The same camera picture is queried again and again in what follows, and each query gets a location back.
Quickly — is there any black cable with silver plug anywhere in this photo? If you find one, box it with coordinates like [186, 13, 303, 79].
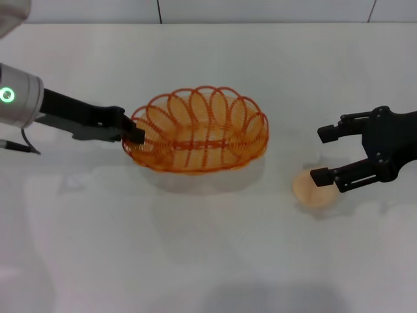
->
[0, 128, 42, 156]

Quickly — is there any orange plastic woven basket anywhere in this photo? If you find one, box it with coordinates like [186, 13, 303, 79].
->
[121, 85, 270, 177]

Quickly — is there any pale round bread bun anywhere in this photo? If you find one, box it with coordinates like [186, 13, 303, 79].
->
[292, 169, 338, 209]

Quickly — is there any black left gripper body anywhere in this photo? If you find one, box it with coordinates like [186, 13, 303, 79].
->
[33, 87, 127, 143]

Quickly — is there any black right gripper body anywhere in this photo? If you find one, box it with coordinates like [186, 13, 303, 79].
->
[360, 105, 417, 183]

